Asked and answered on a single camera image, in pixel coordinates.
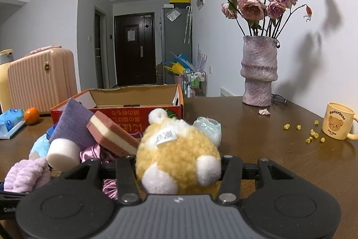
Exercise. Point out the light blue plush toy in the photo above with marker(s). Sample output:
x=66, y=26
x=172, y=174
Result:
x=40, y=148

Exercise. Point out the purple textured vase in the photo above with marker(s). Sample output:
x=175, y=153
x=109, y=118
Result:
x=259, y=69

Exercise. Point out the yellow thermos jug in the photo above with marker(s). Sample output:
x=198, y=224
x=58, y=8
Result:
x=6, y=58

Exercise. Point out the pink ribbed small suitcase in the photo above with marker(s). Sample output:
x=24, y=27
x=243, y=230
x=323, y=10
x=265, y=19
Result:
x=42, y=79

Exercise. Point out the blue small carton box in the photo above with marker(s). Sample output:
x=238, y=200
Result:
x=50, y=132

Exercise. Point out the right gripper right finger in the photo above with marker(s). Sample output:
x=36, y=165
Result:
x=230, y=187

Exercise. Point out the white board against wall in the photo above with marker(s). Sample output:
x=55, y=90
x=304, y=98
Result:
x=226, y=93

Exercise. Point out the pink layered sponge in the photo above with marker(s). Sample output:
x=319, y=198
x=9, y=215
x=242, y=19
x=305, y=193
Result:
x=111, y=136

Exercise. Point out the storage cart with bottles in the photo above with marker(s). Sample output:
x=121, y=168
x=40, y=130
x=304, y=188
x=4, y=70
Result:
x=194, y=84

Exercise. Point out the translucent plastic wrapped item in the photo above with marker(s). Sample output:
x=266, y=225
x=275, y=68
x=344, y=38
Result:
x=211, y=128

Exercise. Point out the white foam cylinder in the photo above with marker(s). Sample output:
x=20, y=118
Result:
x=63, y=155

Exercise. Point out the red cardboard box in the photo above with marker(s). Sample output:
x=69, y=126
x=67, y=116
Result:
x=129, y=107

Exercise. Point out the purple woven pouch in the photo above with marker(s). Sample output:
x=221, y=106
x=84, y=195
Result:
x=73, y=125

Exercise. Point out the orange tangerine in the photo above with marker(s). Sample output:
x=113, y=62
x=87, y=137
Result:
x=31, y=116

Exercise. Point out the grey refrigerator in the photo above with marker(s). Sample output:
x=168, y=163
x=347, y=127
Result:
x=173, y=39

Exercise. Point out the dark entrance door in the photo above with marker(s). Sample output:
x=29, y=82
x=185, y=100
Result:
x=135, y=59

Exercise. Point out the blue tissue pack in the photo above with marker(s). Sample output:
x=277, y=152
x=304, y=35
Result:
x=11, y=121

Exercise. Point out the yellow box on fridge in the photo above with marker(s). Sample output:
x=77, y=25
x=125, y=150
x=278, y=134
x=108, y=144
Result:
x=179, y=1

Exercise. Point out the yellow white plush toy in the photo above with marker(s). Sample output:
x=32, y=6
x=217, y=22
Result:
x=175, y=158

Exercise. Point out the purple satin scrunchie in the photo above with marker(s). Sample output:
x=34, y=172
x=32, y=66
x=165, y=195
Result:
x=107, y=158

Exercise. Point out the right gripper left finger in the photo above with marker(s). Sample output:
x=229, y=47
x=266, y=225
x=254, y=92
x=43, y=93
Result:
x=128, y=192

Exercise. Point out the fallen pink petal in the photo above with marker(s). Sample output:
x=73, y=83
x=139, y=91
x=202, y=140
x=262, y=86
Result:
x=264, y=112

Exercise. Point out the yellow bear mug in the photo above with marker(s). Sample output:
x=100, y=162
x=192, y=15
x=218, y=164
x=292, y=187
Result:
x=338, y=121

